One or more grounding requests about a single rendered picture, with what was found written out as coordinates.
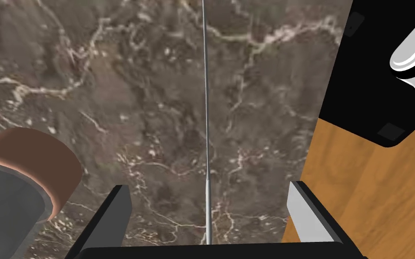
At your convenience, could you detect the brown mug with grey inside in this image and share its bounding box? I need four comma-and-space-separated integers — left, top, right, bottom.
0, 126, 84, 259

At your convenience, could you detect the thin grey metal rod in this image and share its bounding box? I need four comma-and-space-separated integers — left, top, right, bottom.
202, 0, 214, 246

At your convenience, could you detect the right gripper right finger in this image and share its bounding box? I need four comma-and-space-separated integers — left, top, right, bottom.
286, 180, 368, 259

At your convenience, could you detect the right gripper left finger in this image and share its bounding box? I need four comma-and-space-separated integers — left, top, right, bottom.
64, 185, 133, 259

